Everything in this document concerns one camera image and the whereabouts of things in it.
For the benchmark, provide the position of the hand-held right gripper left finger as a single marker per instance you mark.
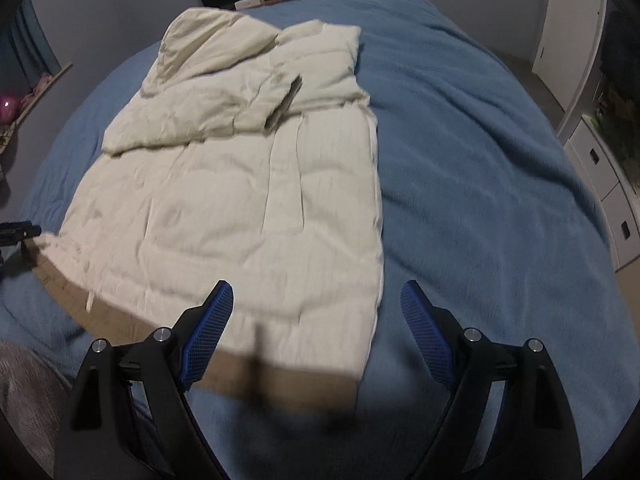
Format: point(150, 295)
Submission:
point(207, 327)

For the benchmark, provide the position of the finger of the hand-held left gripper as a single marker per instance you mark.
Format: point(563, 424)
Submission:
point(20, 232)

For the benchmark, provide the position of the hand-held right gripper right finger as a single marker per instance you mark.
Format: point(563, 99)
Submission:
point(425, 330)

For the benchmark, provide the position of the cream hooded padded coat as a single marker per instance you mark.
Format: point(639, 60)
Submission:
point(225, 200)

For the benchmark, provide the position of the pink ball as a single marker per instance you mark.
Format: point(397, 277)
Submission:
point(7, 107)

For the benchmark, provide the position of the wooden window ledge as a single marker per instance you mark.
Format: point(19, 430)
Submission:
point(42, 92)

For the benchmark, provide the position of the blue fleece blanket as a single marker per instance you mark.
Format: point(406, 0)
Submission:
point(475, 170)

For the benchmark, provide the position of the person's grey trouser leg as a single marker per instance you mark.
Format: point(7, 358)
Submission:
point(30, 400)

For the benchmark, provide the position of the blue curtain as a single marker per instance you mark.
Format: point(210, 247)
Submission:
point(35, 45)

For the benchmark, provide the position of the white wardrobe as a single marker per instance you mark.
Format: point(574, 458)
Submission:
point(570, 25)

